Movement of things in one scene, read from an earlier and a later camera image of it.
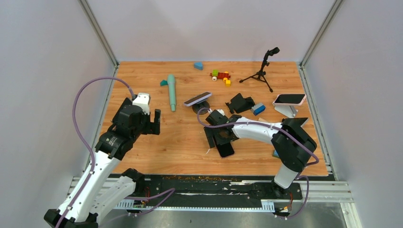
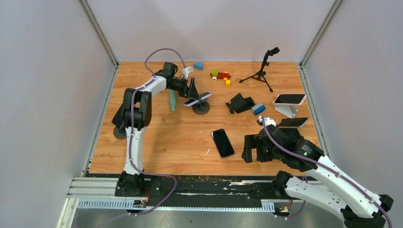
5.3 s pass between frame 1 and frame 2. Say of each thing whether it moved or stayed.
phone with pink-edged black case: stayed
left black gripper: moved
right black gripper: moved
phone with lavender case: stayed
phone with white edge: stayed
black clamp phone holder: stayed
